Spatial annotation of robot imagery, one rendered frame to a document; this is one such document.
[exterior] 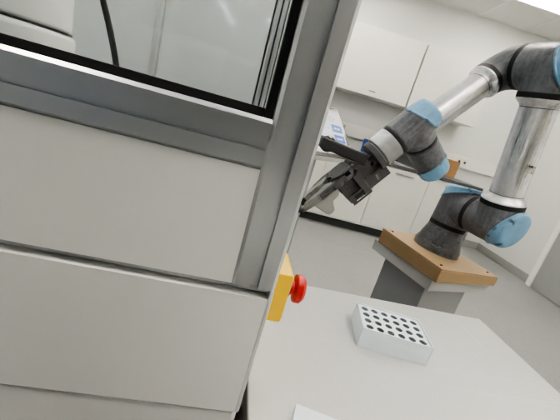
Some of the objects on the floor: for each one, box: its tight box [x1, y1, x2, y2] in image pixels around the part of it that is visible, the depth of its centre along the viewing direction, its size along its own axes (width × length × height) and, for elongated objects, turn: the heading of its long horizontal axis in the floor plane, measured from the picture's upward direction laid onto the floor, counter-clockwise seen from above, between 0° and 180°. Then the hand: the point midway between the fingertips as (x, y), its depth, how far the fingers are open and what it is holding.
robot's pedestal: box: [370, 239, 490, 314], centre depth 125 cm, size 30×30×76 cm
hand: (303, 202), depth 77 cm, fingers closed on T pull, 3 cm apart
